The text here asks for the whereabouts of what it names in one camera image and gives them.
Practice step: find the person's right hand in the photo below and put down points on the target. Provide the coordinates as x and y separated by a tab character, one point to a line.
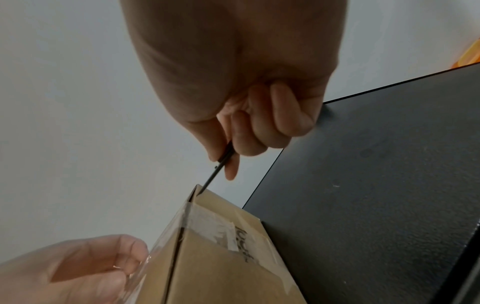
210	59

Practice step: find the person's left hand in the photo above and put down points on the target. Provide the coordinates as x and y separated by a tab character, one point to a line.
56	276

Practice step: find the thin black cutting tool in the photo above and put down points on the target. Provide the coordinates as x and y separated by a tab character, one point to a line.
215	175

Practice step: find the taped brown cardboard box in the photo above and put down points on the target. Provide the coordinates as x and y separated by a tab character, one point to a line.
225	261

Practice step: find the orange object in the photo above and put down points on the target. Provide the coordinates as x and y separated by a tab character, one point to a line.
468	56

